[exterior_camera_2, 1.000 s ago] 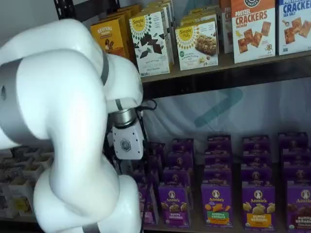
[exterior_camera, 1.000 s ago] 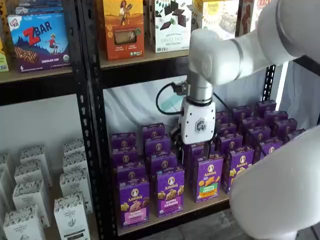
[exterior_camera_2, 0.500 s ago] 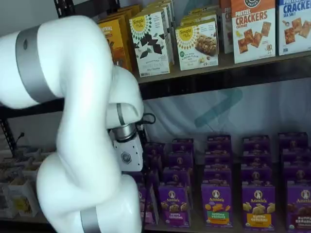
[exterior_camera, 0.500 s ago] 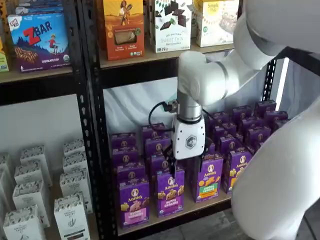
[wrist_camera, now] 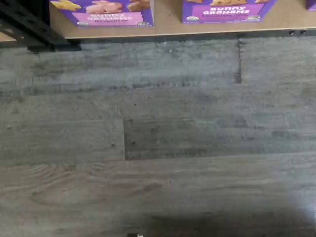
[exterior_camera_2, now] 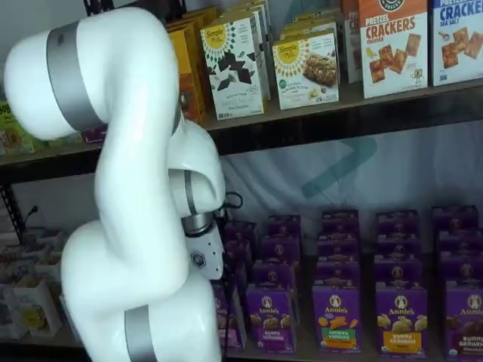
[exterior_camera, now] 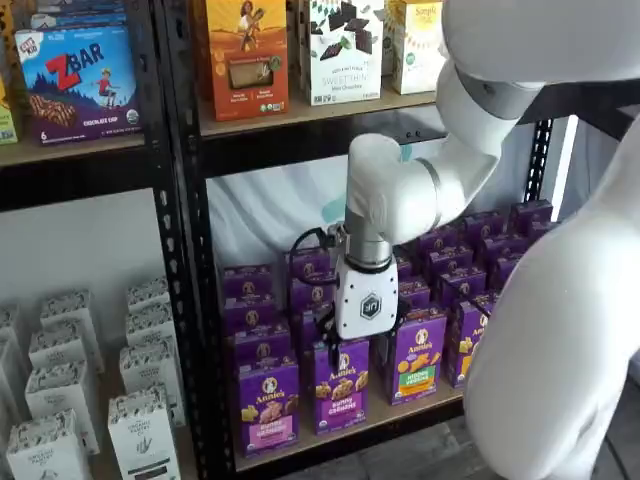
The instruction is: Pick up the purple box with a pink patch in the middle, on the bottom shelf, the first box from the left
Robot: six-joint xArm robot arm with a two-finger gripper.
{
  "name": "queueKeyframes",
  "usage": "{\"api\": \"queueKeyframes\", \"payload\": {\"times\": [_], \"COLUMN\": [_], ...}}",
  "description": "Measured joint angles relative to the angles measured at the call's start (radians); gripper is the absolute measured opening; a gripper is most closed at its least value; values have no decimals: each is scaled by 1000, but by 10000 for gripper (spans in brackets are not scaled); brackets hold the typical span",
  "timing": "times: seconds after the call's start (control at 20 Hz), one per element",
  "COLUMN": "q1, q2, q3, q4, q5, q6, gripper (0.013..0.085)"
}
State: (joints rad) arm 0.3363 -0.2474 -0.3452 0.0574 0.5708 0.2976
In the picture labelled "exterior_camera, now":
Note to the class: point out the black metal shelf rack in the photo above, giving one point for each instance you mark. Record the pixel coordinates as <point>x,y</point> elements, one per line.
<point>75,180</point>
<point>300,150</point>

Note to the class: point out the purple Annie's box pink patch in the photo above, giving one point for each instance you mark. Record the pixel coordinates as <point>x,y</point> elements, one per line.
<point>270,410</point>

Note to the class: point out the tall white patterned box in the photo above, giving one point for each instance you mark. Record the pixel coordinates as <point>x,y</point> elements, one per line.
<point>147,294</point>
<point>152,375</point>
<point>150,327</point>
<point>57,345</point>
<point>60,395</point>
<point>67,307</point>
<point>45,450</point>
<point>142,440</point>
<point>7,317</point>

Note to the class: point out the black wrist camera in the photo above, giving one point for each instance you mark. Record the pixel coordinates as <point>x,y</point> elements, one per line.
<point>334,237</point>

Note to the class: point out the blue purple ZBAR box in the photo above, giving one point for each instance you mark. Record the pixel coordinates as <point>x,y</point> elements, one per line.
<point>80,85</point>

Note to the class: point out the purple Bunny Grahams box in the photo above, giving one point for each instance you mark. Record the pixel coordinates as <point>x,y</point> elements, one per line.
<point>341,400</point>

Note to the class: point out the orange cracker box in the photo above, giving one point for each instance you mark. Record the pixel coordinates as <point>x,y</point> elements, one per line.
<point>247,60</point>

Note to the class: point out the white yellow Simple Mills box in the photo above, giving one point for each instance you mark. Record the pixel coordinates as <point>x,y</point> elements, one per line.
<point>412,50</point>

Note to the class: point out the green snack box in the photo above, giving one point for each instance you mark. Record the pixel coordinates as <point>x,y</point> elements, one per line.
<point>6,115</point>

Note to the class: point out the purple Annie's box green patch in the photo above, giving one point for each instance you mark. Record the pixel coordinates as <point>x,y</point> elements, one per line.
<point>419,360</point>

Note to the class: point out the blue flat snack box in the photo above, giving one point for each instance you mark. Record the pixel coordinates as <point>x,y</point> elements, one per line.
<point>80,20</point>
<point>85,5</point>

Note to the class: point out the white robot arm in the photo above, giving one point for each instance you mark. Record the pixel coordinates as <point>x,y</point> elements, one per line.
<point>550,350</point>

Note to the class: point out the white Sweet Thins box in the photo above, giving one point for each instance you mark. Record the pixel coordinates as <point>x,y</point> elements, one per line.
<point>345,55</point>

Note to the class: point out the yellow snack box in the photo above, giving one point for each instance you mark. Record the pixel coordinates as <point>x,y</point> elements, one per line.
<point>5,35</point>

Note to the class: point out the purple Annie's snack box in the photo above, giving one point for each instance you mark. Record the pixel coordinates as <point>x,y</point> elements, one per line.
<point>530,212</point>
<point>500,245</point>
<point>437,242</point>
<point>260,345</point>
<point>415,295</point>
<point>502,270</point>
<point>460,287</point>
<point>450,260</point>
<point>404,269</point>
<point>482,225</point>
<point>312,330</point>
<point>542,231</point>
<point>310,296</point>
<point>245,282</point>
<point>247,315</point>
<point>310,262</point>

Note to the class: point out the purple Annie's box yellow crackers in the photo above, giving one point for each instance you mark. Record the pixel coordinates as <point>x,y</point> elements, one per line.
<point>465,350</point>

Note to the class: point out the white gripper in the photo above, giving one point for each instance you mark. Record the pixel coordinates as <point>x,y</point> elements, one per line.
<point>367,305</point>

